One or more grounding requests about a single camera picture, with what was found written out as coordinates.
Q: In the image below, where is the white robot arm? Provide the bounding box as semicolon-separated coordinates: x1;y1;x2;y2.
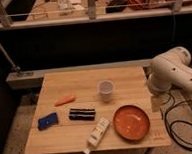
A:
147;47;192;95

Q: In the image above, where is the blue rectangular block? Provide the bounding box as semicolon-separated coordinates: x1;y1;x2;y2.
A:
37;113;58;131

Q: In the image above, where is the orange carrot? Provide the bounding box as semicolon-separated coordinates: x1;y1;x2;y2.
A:
55;95;76;107

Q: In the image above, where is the clear plastic cup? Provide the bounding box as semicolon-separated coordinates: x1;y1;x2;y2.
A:
98;81;114;103

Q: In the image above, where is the grey metal beam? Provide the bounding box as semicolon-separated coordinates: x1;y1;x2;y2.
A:
5;58;155;92

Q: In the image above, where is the orange ceramic bowl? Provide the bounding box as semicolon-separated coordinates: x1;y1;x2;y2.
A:
113;105;150;142

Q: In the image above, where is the wooden railing frame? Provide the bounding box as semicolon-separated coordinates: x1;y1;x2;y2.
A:
0;0;192;30

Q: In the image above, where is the white tube bottle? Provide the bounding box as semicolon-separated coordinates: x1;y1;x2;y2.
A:
83;118;110;154

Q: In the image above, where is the black cable on floor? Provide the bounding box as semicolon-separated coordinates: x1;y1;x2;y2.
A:
159;89;192;154

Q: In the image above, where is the black striped box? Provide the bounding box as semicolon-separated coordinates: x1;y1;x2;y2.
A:
68;108;96;121

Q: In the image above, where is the wooden table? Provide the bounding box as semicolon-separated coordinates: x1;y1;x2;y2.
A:
25;67;171;154

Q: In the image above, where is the diagonal metal rod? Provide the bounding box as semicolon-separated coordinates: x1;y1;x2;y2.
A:
0;42;21;75

